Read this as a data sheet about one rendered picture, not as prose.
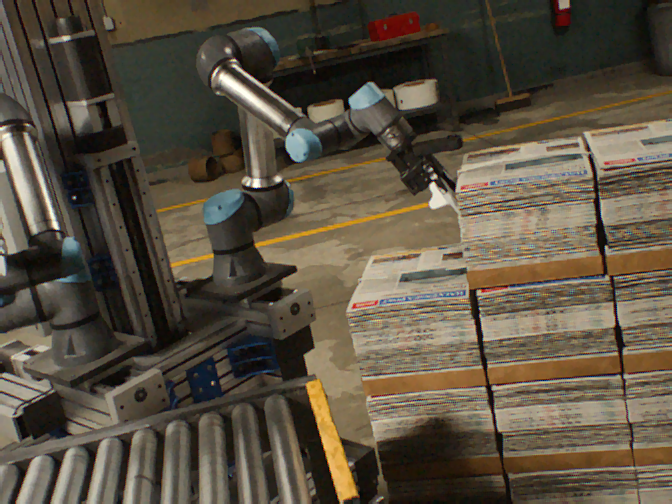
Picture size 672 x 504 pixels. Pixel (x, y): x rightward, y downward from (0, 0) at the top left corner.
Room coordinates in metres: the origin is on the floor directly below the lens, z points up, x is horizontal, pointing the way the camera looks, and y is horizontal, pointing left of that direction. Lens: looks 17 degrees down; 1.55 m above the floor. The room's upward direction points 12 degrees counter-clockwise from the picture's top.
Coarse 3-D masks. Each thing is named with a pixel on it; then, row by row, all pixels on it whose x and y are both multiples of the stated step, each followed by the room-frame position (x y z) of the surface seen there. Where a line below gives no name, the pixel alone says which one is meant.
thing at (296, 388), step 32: (288, 384) 1.63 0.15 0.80; (160, 416) 1.61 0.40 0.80; (192, 416) 1.58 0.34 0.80; (224, 416) 1.59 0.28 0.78; (32, 448) 1.59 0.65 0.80; (64, 448) 1.56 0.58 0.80; (96, 448) 1.57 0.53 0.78; (128, 448) 1.57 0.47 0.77; (160, 448) 1.58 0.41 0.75; (192, 448) 1.58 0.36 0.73
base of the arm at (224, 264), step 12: (252, 240) 2.33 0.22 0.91; (216, 252) 2.30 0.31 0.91; (228, 252) 2.29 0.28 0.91; (240, 252) 2.29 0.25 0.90; (252, 252) 2.31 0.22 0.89; (216, 264) 2.31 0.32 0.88; (228, 264) 2.28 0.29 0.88; (240, 264) 2.28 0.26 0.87; (252, 264) 2.29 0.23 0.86; (264, 264) 2.33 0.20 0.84; (216, 276) 2.30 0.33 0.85; (228, 276) 2.27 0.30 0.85; (240, 276) 2.27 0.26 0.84; (252, 276) 2.28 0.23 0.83
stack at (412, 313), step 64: (384, 256) 2.22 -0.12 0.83; (448, 256) 2.11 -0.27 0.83; (384, 320) 1.88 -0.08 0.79; (448, 320) 1.84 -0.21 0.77; (512, 320) 1.81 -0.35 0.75; (576, 320) 1.78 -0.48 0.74; (640, 320) 1.75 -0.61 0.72; (512, 384) 1.82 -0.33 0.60; (576, 384) 1.78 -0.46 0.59; (640, 384) 1.75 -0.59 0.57; (384, 448) 1.89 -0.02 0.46; (448, 448) 1.86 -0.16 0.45; (512, 448) 1.82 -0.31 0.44; (576, 448) 1.79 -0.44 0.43; (640, 448) 1.75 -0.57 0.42
